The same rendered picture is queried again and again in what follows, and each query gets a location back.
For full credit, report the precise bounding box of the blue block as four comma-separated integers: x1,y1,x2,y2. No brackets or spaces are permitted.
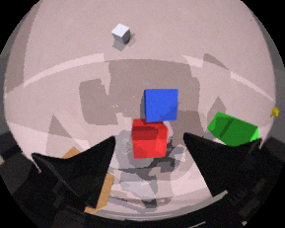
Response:
145,89,178,122

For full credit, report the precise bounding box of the red block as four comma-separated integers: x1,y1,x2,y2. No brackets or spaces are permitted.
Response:
131,118,169,159

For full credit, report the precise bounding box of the green block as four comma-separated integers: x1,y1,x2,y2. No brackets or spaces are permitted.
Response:
222,117,259,148
207,113,234,141

